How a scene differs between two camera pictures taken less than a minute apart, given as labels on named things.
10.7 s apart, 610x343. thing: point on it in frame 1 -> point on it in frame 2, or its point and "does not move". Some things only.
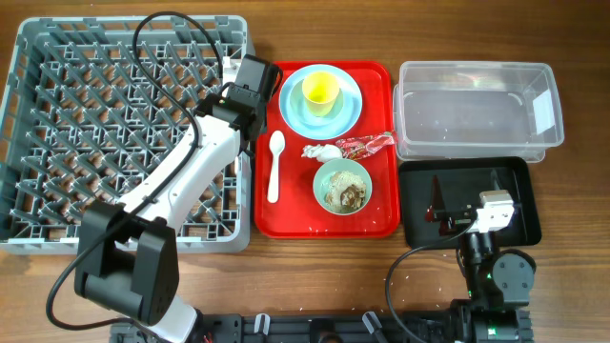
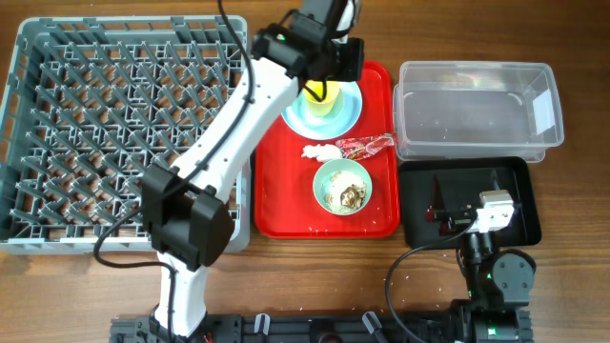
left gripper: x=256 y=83 -> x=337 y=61
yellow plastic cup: x=320 y=90 does not move
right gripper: x=455 y=221 does not move
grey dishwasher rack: x=80 y=122 does not move
